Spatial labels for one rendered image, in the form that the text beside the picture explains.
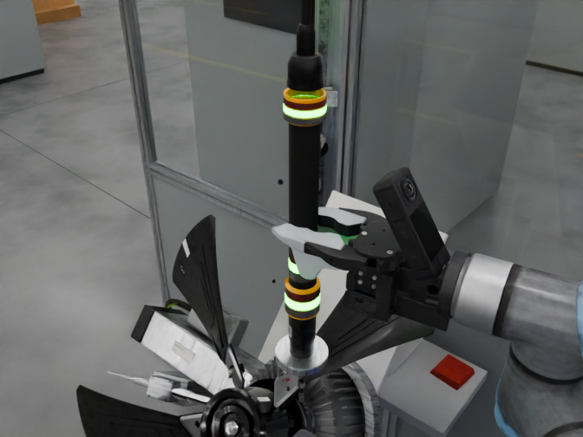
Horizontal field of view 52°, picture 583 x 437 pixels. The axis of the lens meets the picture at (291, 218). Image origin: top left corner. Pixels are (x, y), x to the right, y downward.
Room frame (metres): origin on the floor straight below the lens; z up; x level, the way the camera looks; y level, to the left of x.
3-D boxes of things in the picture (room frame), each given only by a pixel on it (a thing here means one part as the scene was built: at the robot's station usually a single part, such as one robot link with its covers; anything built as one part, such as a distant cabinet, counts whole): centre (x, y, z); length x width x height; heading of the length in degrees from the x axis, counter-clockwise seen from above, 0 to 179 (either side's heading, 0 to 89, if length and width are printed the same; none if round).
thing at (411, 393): (1.07, -0.27, 0.84); 0.36 x 0.24 x 0.03; 51
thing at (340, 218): (0.58, -0.04, 1.58); 0.09 x 0.03 x 0.06; 52
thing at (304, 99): (0.57, -0.01, 1.75); 0.04 x 0.04 x 0.03
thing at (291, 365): (0.58, -0.01, 1.44); 0.09 x 0.07 x 0.10; 176
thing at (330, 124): (1.19, -0.06, 1.49); 0.10 x 0.07 x 0.08; 176
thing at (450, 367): (1.04, -0.40, 0.87); 0.08 x 0.08 x 0.02; 44
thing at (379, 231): (0.51, -0.12, 1.58); 0.12 x 0.08 x 0.09; 61
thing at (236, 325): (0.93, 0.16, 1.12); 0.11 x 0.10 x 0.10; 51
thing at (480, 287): (0.47, -0.19, 1.59); 0.08 x 0.05 x 0.08; 151
